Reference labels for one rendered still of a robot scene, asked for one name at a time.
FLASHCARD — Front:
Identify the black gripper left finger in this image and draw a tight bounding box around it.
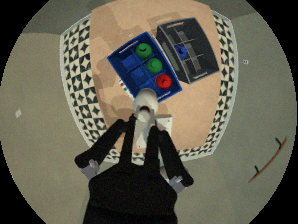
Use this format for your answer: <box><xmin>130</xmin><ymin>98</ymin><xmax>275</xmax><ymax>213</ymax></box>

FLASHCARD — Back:
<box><xmin>74</xmin><ymin>105</ymin><xmax>141</xmax><ymax>192</ymax></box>

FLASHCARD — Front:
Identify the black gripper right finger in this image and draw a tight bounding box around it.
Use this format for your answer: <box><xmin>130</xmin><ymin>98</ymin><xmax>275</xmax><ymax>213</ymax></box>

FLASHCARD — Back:
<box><xmin>143</xmin><ymin>109</ymin><xmax>194</xmax><ymax>196</ymax></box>

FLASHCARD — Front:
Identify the green bottle with pale green label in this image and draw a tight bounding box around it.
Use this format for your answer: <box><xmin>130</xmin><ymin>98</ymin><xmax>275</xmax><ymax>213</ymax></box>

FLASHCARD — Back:
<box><xmin>136</xmin><ymin>43</ymin><xmax>152</xmax><ymax>60</ymax></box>
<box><xmin>146</xmin><ymin>58</ymin><xmax>162</xmax><ymax>74</ymax></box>

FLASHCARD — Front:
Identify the dark blue crate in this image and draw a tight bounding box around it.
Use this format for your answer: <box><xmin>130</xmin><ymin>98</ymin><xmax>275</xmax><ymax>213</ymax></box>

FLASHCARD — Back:
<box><xmin>107</xmin><ymin>31</ymin><xmax>182</xmax><ymax>103</ymax></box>

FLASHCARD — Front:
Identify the dark grey divided crate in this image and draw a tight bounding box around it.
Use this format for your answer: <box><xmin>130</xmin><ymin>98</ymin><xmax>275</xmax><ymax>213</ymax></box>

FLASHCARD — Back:
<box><xmin>156</xmin><ymin>17</ymin><xmax>220</xmax><ymax>85</ymax></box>

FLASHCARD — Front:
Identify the white bottle with grey label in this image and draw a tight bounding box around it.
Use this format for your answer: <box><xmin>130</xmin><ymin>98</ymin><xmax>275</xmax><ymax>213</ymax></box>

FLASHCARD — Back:
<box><xmin>133</xmin><ymin>88</ymin><xmax>158</xmax><ymax>122</ymax></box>

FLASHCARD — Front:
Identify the white paper pick list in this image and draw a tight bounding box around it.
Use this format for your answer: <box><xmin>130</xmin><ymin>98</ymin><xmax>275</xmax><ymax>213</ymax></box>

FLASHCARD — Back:
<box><xmin>118</xmin><ymin>79</ymin><xmax>134</xmax><ymax>101</ymax></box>

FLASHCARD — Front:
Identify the red bottle with pink label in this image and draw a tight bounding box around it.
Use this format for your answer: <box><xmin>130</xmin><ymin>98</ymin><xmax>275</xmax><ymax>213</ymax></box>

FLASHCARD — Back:
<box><xmin>155</xmin><ymin>74</ymin><xmax>172</xmax><ymax>89</ymax></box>

